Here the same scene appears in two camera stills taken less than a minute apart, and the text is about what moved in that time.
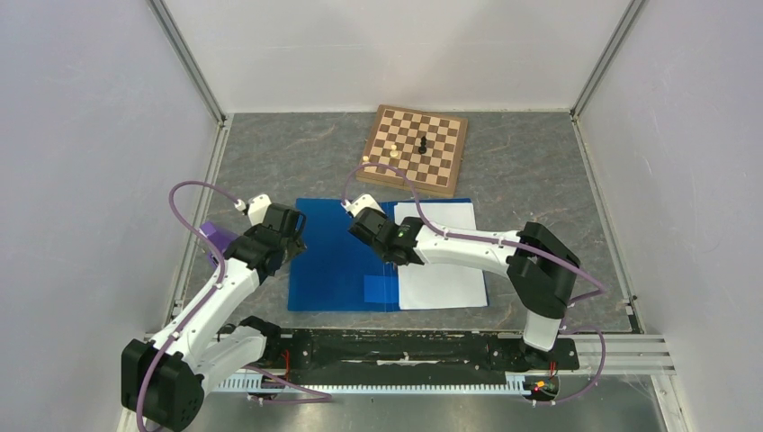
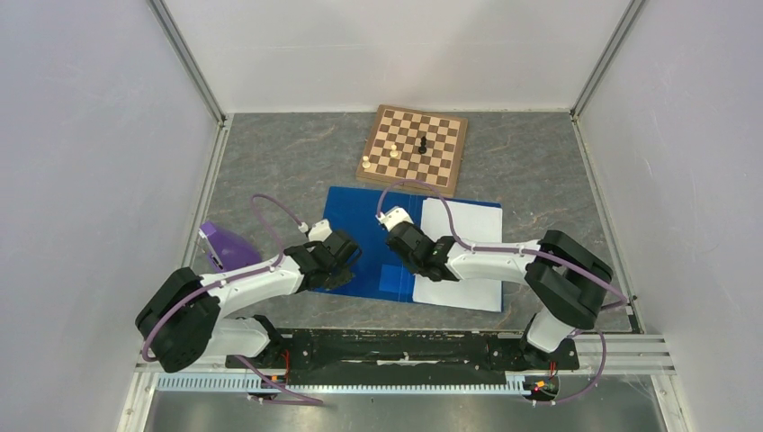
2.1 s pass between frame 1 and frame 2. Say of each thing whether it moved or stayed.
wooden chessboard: stayed
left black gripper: moved
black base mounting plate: stayed
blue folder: moved
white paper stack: moved
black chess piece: stayed
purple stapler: stayed
